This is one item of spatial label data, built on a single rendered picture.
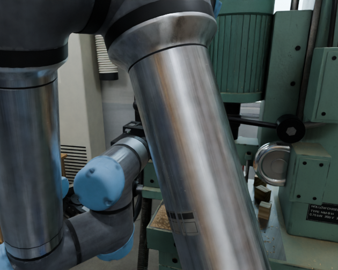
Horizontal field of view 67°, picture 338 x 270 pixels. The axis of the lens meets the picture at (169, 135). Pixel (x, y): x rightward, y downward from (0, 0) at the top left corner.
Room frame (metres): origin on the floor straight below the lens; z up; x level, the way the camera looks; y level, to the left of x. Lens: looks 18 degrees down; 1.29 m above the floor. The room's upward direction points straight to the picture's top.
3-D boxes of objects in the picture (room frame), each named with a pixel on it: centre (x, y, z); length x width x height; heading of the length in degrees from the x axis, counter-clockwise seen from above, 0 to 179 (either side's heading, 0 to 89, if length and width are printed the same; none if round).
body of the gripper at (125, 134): (0.55, 0.07, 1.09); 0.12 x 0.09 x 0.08; 164
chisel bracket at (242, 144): (0.74, -0.21, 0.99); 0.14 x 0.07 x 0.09; 74
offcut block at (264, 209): (0.69, -0.30, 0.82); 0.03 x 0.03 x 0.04; 58
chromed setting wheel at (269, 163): (0.59, -0.28, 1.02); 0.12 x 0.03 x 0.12; 74
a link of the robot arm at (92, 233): (0.39, 0.12, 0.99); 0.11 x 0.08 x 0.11; 129
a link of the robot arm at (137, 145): (0.47, 0.08, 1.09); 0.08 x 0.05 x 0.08; 74
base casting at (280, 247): (0.72, -0.31, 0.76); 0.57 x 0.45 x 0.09; 74
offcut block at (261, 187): (0.78, -0.33, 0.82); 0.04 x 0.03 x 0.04; 31
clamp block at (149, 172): (0.80, 0.00, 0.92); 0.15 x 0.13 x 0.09; 164
